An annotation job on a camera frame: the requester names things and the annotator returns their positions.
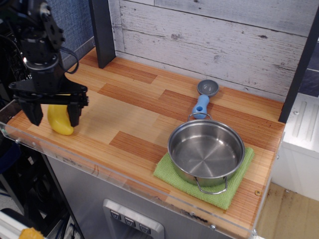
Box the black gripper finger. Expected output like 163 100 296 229
20 102 43 126
67 104 82 126

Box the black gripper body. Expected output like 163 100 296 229
9 56 89 107

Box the yellow toy banana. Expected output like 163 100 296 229
47 105 74 135

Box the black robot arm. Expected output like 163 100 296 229
0 0 88 127

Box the green cloth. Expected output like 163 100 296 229
153 147 255 210

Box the stainless steel pot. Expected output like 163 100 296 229
167 113 245 195

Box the clear acrylic guard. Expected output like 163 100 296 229
0 37 286 239

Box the silver toy fridge cabinet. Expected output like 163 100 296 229
48 157 229 239

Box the silver dispenser button panel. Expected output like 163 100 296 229
103 199 165 239

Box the yellow black object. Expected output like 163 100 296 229
18 228 45 239

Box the blue grey toy scoop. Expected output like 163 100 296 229
192 80 219 120

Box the white ridged side counter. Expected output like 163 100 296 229
271 93 319 200

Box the dark grey left post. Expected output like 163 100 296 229
89 0 116 69

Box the dark grey post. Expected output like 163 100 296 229
278 9 319 123
89 0 116 69

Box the dark grey right post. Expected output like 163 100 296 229
278 9 319 123

